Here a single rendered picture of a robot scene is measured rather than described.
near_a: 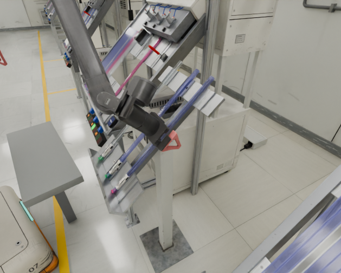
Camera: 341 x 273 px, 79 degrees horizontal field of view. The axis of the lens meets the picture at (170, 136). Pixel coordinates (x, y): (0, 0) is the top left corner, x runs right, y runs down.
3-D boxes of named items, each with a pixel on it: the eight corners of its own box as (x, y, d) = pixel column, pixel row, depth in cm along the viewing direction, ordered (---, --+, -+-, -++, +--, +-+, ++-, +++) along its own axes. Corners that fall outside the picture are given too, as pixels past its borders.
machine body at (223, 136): (167, 202, 154) (166, 134, 117) (134, 149, 204) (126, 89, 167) (234, 172, 178) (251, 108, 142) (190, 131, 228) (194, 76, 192)
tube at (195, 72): (109, 178, 77) (105, 177, 76) (108, 176, 78) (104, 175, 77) (199, 71, 71) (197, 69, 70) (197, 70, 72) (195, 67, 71)
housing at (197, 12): (206, 32, 98) (190, 6, 88) (160, 19, 133) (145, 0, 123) (217, 18, 97) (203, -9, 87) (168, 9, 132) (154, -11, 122)
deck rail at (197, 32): (116, 140, 104) (107, 135, 99) (115, 138, 105) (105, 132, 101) (213, 24, 95) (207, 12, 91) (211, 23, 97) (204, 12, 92)
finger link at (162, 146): (178, 130, 68) (160, 118, 61) (190, 142, 63) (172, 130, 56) (165, 147, 69) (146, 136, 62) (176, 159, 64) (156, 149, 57)
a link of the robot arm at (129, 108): (111, 117, 55) (123, 121, 51) (123, 94, 56) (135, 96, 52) (131, 127, 60) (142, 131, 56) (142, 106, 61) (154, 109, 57)
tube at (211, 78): (115, 194, 71) (113, 193, 71) (114, 191, 72) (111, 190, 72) (214, 78, 66) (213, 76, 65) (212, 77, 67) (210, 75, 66)
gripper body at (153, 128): (155, 114, 66) (139, 102, 61) (171, 129, 59) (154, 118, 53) (142, 129, 67) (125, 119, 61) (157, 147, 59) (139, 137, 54)
